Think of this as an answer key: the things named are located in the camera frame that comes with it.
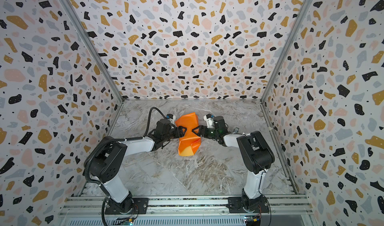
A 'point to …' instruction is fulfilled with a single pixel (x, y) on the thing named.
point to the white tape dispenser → (236, 130)
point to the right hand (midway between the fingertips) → (196, 131)
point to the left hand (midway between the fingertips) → (185, 128)
